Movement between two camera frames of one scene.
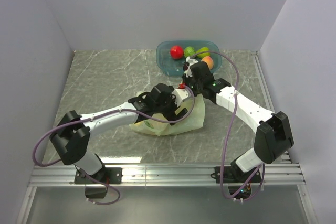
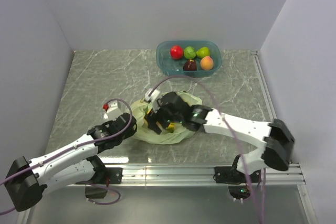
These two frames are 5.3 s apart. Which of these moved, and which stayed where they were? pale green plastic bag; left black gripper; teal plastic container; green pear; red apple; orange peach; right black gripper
Moved: left black gripper; right black gripper; pale green plastic bag
Stayed: red apple; teal plastic container; orange peach; green pear
